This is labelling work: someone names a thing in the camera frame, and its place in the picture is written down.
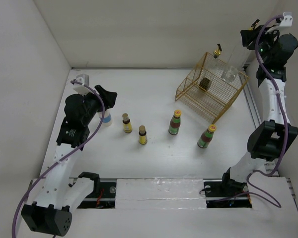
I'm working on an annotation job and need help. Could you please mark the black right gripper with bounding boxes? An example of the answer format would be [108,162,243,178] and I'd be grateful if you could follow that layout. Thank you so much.
[241,24,280,63]

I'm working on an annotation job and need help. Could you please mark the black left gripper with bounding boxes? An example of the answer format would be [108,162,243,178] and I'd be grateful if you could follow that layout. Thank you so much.
[79,85,116,125]

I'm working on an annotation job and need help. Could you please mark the short glass cruet gold spout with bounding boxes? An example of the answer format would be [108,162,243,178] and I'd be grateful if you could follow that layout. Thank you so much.
[199,44,223,91]

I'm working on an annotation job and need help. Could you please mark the tall glass cruet gold spout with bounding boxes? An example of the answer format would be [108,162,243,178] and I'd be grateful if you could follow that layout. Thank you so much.
[221,19,260,84]

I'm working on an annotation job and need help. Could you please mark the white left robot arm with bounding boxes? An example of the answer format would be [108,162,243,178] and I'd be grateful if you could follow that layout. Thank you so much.
[21,83,118,237]

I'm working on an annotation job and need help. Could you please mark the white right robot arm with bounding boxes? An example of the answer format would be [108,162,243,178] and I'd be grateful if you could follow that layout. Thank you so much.
[220,24,298,196]

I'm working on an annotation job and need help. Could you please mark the white bottle blue label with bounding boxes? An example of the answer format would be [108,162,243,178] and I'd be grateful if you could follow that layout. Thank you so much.
[98,110,112,126]

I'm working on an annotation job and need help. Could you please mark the small brown bottle yellow label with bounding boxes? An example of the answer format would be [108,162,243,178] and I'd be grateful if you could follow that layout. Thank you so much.
[122,113,133,133]

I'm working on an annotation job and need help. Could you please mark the small brown bottle cork cap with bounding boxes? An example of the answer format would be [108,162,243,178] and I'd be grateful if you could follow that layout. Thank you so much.
[139,125,148,145]

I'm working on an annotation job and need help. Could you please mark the red sauce bottle yellow cap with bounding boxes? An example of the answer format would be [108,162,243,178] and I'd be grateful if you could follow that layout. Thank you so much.
[168,110,181,135]

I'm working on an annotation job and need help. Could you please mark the red sauce bottle green label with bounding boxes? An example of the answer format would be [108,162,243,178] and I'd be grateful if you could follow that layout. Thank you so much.
[197,124,217,148]

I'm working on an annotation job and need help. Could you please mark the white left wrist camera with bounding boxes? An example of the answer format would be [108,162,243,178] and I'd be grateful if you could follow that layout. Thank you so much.
[73,74,90,95]

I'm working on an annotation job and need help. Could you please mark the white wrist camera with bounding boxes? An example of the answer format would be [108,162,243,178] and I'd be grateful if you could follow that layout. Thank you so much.
[73,74,90,95]
[279,12,293,27]

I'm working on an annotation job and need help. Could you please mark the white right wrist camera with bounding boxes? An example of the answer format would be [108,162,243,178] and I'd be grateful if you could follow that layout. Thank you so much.
[279,12,293,27]

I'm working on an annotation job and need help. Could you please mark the gold wire basket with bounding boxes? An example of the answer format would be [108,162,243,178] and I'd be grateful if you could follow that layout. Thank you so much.
[175,52,249,123]

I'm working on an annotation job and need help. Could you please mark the black mounting rail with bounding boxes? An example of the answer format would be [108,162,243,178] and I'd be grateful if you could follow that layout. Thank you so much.
[78,178,251,210]

